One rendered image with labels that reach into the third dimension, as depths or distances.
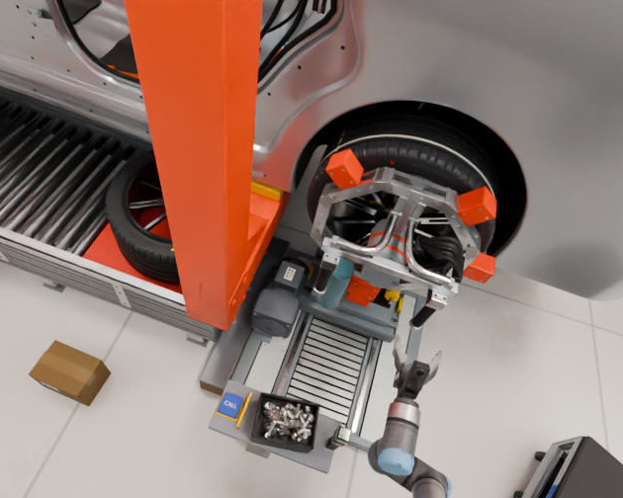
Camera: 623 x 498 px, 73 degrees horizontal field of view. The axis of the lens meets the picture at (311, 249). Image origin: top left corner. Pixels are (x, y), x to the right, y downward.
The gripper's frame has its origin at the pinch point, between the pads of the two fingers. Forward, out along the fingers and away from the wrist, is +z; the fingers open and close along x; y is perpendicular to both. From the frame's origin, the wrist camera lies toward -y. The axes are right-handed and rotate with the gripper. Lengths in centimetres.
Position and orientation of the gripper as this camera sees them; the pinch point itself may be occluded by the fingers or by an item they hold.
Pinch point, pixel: (419, 341)
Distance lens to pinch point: 136.7
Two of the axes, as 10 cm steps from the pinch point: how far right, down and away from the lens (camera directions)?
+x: 9.4, 3.4, -0.4
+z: 3.0, -7.7, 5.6
